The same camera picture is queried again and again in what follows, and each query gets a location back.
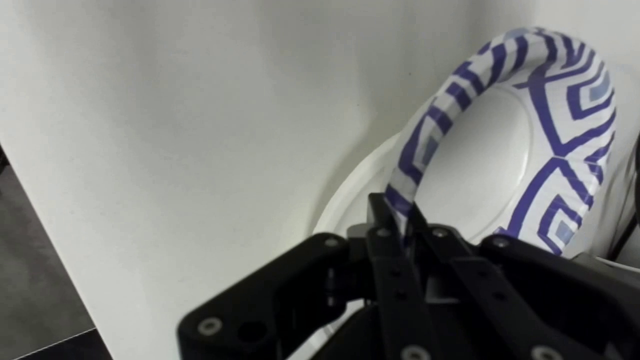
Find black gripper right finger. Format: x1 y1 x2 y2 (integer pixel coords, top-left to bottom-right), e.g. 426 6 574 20
406 203 640 360

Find blue patterned paper plate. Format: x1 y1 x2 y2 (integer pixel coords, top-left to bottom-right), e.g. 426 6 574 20
382 27 619 259

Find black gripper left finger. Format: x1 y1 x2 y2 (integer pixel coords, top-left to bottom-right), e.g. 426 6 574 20
176 192 436 360

